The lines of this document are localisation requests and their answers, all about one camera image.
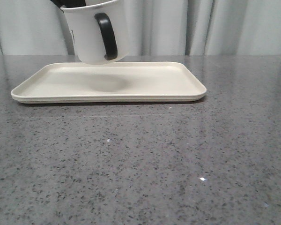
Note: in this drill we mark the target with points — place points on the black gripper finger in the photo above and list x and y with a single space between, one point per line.
69 3

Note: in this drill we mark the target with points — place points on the white smiley mug black handle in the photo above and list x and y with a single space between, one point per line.
99 31

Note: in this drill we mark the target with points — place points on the grey pleated curtain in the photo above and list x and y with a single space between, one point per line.
156 27

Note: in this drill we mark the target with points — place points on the cream rectangular plastic tray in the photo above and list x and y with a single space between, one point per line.
75 82

